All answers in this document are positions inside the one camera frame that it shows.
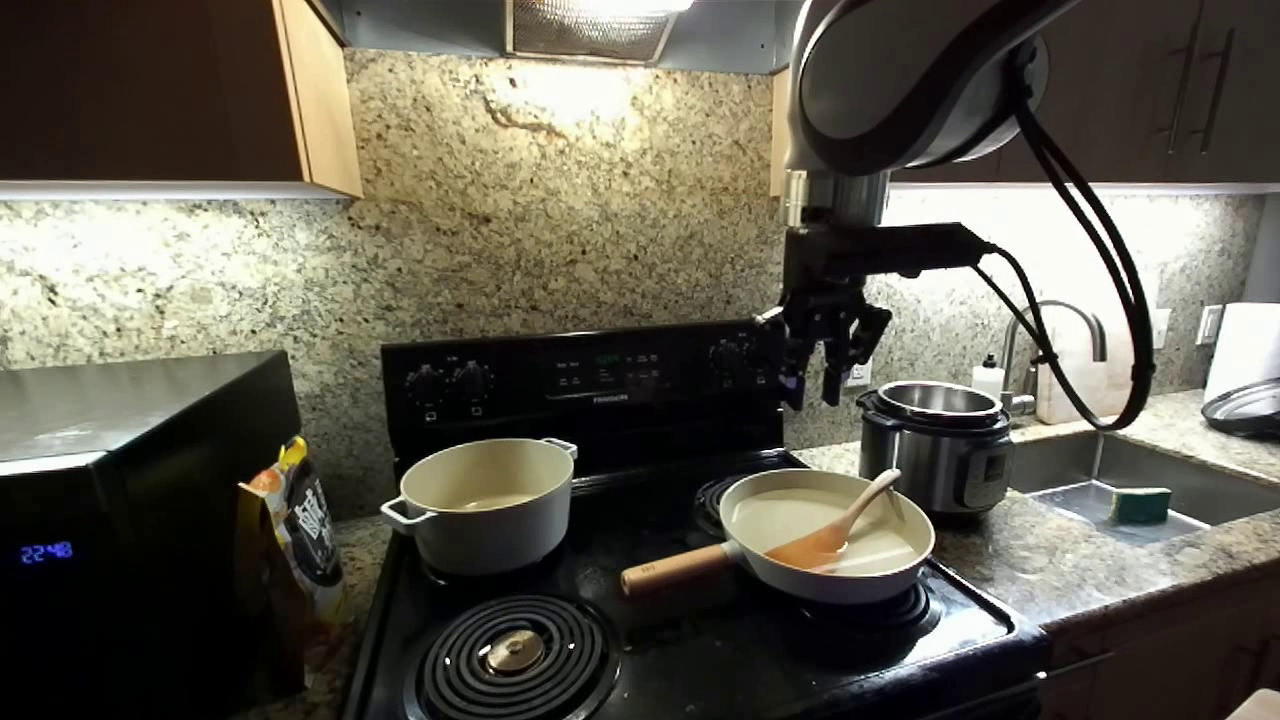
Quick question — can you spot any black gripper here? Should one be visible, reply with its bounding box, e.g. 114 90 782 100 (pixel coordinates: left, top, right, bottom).
754 263 897 410

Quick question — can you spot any wooden spatula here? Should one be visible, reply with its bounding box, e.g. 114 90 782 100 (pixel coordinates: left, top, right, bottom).
765 465 909 574

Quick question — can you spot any stainless steel pressure cooker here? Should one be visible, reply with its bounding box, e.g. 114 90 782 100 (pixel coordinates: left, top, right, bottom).
853 376 1017 519

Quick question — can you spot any small soap bottle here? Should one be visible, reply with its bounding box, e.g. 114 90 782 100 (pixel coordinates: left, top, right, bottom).
967 350 1007 403

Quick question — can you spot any chrome sink faucet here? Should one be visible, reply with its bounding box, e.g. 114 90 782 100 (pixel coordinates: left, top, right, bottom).
998 295 1112 419

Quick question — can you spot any black coil burner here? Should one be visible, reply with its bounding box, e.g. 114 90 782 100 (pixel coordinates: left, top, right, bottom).
782 574 937 641
404 590 620 720

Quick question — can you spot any pale cutting board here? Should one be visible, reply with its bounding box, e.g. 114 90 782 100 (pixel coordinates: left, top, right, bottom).
1032 282 1156 427

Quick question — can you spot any black electric stove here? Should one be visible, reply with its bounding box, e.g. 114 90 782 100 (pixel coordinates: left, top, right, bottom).
335 316 1057 720

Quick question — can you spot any green sponge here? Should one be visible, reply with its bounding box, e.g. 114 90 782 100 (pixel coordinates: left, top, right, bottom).
1112 482 1175 527

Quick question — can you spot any steel kitchen sink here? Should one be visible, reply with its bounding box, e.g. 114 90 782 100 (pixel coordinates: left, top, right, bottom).
1003 427 1280 540

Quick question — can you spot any black dish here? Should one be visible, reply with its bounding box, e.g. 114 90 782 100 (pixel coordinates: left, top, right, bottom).
1197 376 1280 438

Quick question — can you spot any steel range hood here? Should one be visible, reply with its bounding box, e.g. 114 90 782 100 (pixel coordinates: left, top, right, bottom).
310 0 811 74

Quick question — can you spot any yellow black snack bag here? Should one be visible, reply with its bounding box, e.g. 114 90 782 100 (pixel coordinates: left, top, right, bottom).
235 430 344 696

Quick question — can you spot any black microwave oven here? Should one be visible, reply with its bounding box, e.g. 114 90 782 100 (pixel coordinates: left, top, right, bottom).
0 349 306 720

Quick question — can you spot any dark wood cabinet beside microwave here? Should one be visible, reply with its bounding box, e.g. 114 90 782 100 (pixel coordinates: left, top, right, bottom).
0 0 363 198

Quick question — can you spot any white frying pan wooden handle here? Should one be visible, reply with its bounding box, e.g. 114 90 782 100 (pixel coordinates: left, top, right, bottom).
615 465 941 609

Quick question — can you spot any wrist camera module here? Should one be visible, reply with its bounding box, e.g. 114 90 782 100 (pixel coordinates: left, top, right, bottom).
855 219 992 278

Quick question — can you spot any white pot with handles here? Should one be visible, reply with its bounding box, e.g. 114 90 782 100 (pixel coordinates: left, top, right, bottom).
377 430 579 580

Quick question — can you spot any dark wood cabinet with handles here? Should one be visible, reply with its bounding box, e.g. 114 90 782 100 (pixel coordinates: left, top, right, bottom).
766 0 1280 198

